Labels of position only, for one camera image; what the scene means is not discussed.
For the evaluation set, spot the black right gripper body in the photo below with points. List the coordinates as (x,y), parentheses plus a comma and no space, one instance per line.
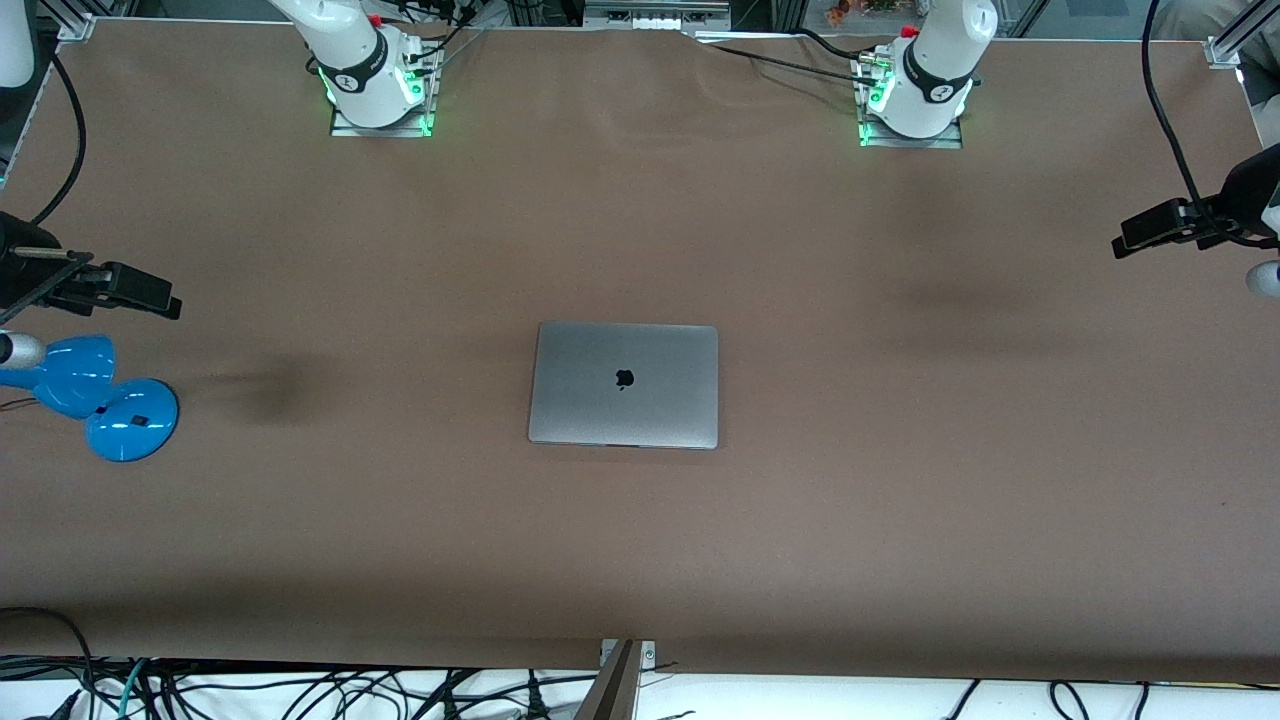
(22,272)

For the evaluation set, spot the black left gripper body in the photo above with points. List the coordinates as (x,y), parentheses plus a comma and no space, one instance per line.
(1252,193)

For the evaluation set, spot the silver laptop with black keyboard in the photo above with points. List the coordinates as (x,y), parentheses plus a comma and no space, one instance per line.
(600,400)

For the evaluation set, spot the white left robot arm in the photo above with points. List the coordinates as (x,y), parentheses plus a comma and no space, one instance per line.
(935,90)

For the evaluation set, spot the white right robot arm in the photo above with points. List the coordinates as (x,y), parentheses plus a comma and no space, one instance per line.
(360,70)

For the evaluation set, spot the blue desk lamp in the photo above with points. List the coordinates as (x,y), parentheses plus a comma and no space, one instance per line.
(130,420)

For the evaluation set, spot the aluminium corner profile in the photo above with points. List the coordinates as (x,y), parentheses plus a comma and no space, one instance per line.
(1225,45)
(75,25)

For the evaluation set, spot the person in beige clothing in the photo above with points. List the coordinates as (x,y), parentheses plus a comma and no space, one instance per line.
(1205,18)

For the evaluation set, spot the brown table cover sheet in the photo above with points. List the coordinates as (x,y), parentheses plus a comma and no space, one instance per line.
(900,450)

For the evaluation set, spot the orange green toy items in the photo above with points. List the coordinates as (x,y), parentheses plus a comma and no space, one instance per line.
(850,10)

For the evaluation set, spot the white power strip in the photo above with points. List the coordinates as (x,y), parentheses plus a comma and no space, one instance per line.
(655,15)

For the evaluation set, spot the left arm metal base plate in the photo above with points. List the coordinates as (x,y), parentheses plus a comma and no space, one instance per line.
(948,143)

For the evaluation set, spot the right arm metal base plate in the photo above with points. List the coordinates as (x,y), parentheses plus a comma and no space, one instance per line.
(345,129)

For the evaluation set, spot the dark metal camera post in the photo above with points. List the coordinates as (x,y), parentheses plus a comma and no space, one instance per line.
(610,695)

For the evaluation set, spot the small silver mounting bracket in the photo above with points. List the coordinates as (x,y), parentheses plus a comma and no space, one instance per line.
(648,655)

